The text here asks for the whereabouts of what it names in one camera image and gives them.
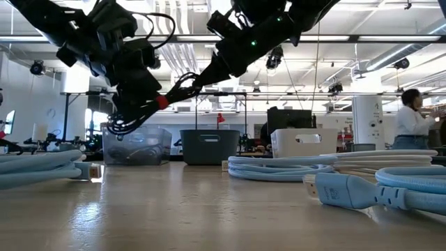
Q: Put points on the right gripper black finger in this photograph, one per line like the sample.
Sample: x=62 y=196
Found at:
x=212 y=73

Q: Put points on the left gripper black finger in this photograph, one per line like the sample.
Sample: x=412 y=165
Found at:
x=139 y=87

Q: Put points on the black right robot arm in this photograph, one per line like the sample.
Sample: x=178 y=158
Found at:
x=313 y=10

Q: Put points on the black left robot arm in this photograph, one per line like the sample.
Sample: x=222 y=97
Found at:
x=42 y=17

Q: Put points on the black background metal rig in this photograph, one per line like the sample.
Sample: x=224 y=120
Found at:
x=216 y=93

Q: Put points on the black ceiling spotlight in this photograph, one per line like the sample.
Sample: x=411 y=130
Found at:
x=275 y=57
x=402 y=63
x=336 y=87
x=157 y=63
x=36 y=67

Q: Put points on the small red background object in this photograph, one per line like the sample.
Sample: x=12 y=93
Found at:
x=220 y=118

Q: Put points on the clear plastic bin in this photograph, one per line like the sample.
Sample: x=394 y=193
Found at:
x=153 y=139

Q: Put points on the dark grey plastic bin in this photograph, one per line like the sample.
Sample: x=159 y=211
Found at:
x=209 y=153

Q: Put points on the black computer monitor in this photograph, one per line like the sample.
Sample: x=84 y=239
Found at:
x=289 y=120

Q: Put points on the background computer screen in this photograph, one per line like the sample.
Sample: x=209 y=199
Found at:
x=9 y=122

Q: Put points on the white plastic bin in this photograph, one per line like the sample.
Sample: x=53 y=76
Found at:
x=289 y=150

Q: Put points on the white round pillar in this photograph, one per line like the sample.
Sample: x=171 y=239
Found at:
x=367 y=122

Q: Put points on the grey waste bin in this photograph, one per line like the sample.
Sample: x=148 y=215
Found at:
x=364 y=147

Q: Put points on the person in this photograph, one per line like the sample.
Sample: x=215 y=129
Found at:
x=411 y=125

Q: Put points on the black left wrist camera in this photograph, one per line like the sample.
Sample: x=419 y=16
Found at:
x=139 y=54

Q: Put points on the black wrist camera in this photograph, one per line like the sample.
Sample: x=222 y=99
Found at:
x=139 y=54
x=223 y=24

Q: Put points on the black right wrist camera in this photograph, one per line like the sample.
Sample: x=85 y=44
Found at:
x=223 y=24

